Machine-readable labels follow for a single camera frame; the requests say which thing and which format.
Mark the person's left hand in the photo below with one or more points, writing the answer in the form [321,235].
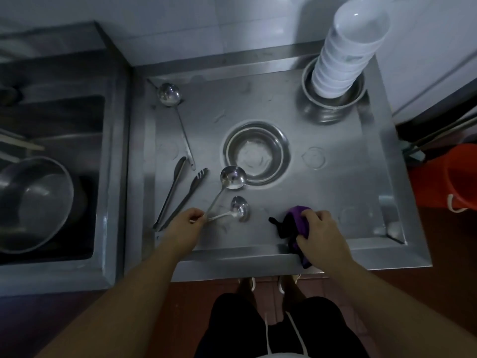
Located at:
[184,229]

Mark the person's right hand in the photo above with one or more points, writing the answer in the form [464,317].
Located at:
[326,240]

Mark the person's left fingers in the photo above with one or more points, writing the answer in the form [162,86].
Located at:
[197,215]

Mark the person's right thumb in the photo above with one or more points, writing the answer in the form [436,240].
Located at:
[302,238]

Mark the purple and black cleaning cloth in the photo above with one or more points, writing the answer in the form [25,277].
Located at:
[294,219]

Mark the person's right forearm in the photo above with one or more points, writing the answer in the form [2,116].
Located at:
[391,301]

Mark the person's left forearm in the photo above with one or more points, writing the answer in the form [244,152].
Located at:
[130,305]

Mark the steel kitchen tongs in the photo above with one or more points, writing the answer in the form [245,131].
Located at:
[175,193]

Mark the person's right leg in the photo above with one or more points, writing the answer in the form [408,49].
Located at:
[290,288]

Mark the person's leg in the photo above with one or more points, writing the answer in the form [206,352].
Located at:
[248,288]
[290,288]

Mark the person's left leg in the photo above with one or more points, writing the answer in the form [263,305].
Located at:
[248,288]

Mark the shallow steel bowl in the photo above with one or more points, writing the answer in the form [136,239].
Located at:
[257,152]

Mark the black shorts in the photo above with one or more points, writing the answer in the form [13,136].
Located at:
[320,324]

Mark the stainless steel sink unit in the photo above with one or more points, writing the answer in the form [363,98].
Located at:
[111,145]

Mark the deep steel bowl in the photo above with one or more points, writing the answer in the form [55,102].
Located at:
[329,106]

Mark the large steel basin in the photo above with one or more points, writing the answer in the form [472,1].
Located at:
[33,205]

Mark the red plastic bucket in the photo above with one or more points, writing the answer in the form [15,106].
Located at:
[454,175]

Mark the mop poles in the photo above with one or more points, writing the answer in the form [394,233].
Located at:
[439,134]

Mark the wooden chopstick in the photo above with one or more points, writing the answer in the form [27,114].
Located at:
[22,140]
[8,156]

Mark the stack of white bowls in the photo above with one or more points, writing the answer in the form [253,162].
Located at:
[346,52]

